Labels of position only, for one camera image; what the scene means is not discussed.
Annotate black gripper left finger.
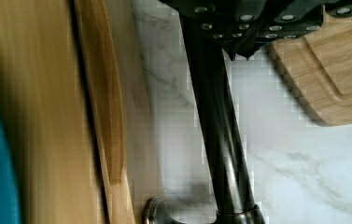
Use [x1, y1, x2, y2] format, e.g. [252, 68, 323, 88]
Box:
[192, 6, 261, 61]

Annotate wooden drawer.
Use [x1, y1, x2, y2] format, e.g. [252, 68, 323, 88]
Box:
[72, 0, 164, 224]

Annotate black metal drawer handle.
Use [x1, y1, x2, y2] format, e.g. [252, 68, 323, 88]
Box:
[179, 15, 265, 224]

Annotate bamboo cutting board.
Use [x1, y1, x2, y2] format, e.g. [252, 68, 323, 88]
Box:
[266, 14, 352, 126]

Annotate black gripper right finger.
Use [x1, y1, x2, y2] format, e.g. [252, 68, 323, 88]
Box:
[237, 6, 323, 59]

